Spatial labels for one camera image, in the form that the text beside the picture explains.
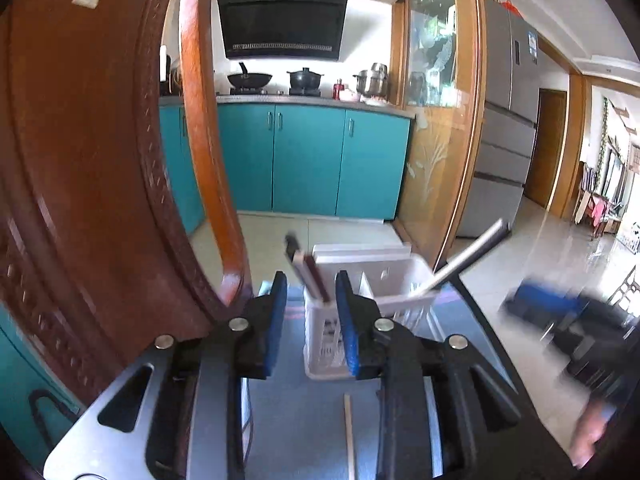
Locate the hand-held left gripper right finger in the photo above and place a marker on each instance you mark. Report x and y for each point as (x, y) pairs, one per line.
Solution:
(347, 325)

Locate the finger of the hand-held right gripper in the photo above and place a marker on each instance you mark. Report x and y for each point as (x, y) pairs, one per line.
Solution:
(540, 304)

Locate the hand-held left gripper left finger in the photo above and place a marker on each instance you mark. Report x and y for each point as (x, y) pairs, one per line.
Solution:
(276, 320)

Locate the white plastic utensil basket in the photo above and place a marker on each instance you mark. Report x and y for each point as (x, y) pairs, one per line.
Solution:
(322, 360)

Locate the cream chopstick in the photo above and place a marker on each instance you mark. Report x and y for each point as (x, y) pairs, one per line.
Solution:
(349, 435)

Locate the person's right hand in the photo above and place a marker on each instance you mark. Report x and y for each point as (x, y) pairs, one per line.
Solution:
(592, 430)

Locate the blue striped cloth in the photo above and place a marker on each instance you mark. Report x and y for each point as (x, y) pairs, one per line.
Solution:
(300, 425)

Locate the wooden door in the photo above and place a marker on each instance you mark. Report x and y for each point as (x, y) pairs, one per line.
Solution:
(545, 150)

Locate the teal kitchen base cabinets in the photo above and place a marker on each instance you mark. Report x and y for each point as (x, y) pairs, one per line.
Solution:
(305, 160)

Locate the silver refrigerator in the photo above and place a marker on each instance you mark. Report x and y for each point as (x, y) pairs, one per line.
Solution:
(500, 125)

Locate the grey kitchen countertop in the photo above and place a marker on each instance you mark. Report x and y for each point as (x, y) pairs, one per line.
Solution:
(300, 101)

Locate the wooden framed glass partition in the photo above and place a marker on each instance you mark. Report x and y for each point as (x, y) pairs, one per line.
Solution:
(435, 110)

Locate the gas stove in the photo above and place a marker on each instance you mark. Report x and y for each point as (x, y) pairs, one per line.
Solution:
(275, 92)

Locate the brown wooden chair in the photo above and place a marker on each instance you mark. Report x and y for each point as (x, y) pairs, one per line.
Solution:
(90, 170)

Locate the black cooking pot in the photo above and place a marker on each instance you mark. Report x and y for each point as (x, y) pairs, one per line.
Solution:
(305, 81)

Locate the black wok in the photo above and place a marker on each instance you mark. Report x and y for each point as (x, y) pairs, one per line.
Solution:
(250, 79)

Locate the steel stock pot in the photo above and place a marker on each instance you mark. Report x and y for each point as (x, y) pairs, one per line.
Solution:
(372, 82)

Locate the black range hood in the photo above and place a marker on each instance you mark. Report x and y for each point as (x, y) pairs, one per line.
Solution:
(282, 20)

